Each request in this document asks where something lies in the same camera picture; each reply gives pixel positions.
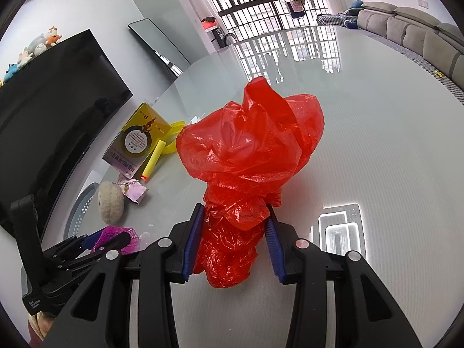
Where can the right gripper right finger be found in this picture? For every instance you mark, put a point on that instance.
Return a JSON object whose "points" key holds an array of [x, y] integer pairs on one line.
{"points": [[366, 313]]}

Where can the red plastic bag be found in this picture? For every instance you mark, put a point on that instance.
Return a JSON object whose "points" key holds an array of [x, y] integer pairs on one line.
{"points": [[245, 152]]}

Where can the barred window grille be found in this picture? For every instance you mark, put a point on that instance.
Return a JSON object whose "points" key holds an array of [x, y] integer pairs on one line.
{"points": [[250, 18]]}

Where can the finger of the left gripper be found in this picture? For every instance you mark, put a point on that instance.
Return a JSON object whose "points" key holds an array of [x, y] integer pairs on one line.
{"points": [[72, 247], [89, 257]]}

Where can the pink snack wrapper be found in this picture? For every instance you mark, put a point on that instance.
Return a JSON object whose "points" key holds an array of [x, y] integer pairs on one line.
{"points": [[132, 189]]}

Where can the person's hand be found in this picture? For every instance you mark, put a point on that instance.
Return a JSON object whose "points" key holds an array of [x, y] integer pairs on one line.
{"points": [[39, 325]]}

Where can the beige sloth plush toy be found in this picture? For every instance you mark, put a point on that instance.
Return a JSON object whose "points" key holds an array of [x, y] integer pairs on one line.
{"points": [[110, 202]]}

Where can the yellow cardboard box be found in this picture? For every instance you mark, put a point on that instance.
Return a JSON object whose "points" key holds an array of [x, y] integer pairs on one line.
{"points": [[136, 140]]}

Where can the large curved black television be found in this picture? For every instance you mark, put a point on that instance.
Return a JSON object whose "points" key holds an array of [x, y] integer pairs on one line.
{"points": [[51, 111]]}

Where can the grey sectional sofa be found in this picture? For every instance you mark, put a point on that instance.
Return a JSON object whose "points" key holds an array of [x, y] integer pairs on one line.
{"points": [[438, 43]]}

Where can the plush toys on television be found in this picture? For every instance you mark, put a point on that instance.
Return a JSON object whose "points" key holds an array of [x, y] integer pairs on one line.
{"points": [[38, 45]]}

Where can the yellow square plastic ring lid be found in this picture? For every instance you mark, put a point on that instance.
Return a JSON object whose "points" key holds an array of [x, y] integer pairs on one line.
{"points": [[170, 137]]}

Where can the leaning floor mirror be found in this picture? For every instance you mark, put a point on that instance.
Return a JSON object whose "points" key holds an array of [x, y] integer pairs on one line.
{"points": [[160, 44]]}

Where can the yellow foam dart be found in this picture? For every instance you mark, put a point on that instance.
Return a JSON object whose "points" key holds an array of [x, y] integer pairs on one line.
{"points": [[157, 152]]}

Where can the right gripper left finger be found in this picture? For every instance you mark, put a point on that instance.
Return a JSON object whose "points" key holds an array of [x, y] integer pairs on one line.
{"points": [[98, 312]]}

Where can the grey perforated laundry basket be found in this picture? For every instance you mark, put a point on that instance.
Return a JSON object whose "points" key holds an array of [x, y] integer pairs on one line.
{"points": [[78, 212]]}

